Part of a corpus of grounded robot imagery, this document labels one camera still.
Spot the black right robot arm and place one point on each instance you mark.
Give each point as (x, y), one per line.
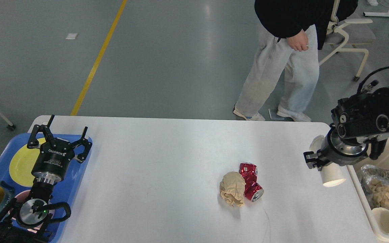
(359, 129)

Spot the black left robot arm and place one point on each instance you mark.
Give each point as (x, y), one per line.
(29, 213)

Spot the white office chair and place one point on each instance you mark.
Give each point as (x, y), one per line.
(346, 37)

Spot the blue plastic tray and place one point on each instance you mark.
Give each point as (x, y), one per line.
(63, 191)

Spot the person in light trousers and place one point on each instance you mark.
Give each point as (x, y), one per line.
(278, 20)

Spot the black jacket on chair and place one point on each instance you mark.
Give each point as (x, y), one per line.
(345, 9)

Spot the white plastic bin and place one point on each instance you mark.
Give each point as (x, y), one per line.
(382, 162)

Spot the crushed red can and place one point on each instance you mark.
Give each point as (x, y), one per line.
(252, 191)

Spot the yellow plastic plate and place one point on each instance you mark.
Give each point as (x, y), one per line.
(22, 162)

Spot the passing person's hand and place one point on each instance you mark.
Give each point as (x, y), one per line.
(299, 42)

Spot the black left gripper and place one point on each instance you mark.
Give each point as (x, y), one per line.
(52, 162)

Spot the foil bag with paper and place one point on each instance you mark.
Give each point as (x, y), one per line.
(375, 184)

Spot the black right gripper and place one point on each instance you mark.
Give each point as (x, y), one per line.
(333, 149)

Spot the crumpled brown paper ball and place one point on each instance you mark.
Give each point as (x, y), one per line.
(231, 189)

